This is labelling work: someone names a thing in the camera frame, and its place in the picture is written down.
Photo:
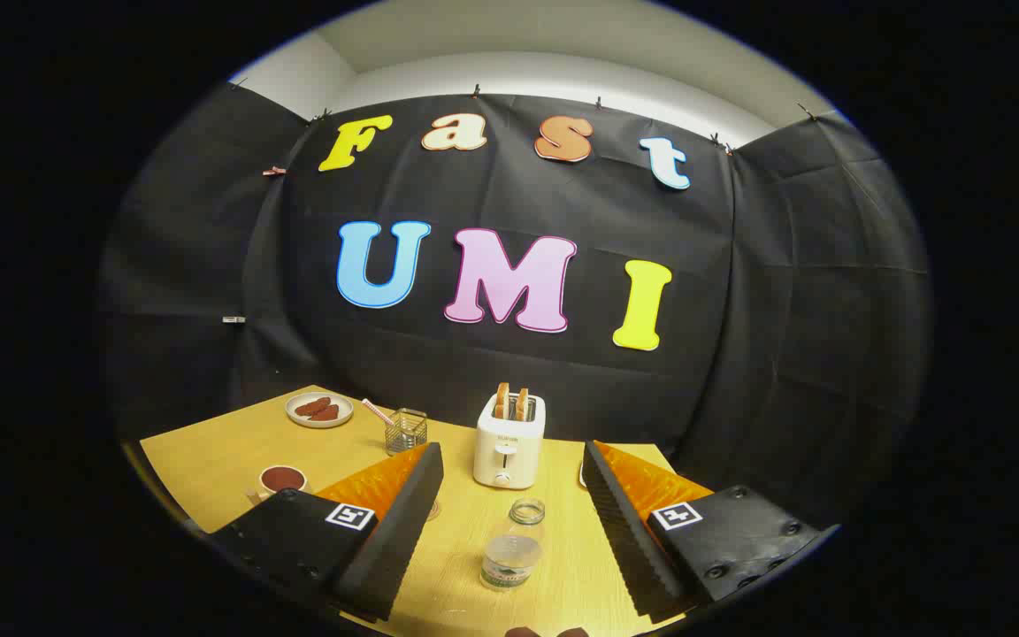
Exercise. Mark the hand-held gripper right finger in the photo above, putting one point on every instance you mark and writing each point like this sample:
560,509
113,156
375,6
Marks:
624,522

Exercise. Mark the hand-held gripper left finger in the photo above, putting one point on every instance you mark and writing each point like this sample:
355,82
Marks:
394,531

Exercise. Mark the round wooden coaster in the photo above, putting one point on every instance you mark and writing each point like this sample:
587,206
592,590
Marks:
433,511

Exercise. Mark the small white plate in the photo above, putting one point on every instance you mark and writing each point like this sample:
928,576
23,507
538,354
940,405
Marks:
343,410

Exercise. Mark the red-brown sausage piece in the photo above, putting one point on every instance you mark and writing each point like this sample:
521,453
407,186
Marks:
326,413
310,406

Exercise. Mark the white toaster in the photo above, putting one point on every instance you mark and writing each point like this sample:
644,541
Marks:
508,451

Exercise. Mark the toast slice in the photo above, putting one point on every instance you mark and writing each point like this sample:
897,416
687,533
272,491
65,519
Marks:
502,400
521,404

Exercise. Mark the wooden table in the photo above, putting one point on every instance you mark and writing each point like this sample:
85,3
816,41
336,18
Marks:
226,451

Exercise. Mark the black backdrop cloth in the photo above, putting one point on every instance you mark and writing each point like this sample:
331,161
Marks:
739,354

